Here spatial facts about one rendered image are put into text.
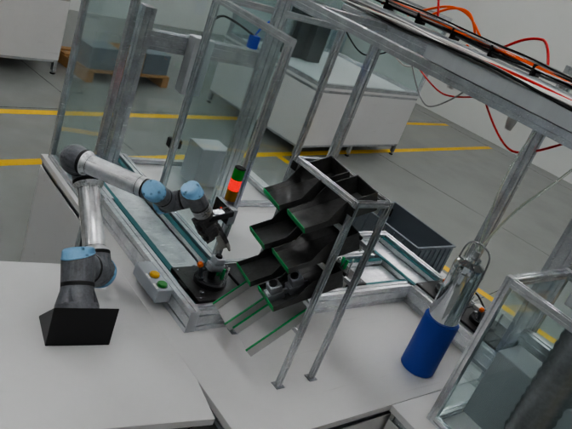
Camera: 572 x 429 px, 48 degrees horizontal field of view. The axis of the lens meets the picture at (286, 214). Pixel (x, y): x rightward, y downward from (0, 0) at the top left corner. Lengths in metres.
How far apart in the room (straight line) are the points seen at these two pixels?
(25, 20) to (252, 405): 5.89
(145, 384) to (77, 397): 0.24
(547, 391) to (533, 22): 11.22
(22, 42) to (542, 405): 6.48
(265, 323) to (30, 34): 5.74
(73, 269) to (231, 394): 0.71
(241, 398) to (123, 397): 0.42
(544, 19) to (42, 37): 8.92
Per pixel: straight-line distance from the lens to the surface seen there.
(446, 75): 2.57
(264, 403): 2.43
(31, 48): 7.76
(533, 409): 2.48
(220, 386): 2.43
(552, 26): 13.14
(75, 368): 2.33
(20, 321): 2.49
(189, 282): 2.71
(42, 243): 3.73
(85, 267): 2.38
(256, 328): 2.45
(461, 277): 2.76
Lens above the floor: 2.38
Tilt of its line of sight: 23 degrees down
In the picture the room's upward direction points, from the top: 21 degrees clockwise
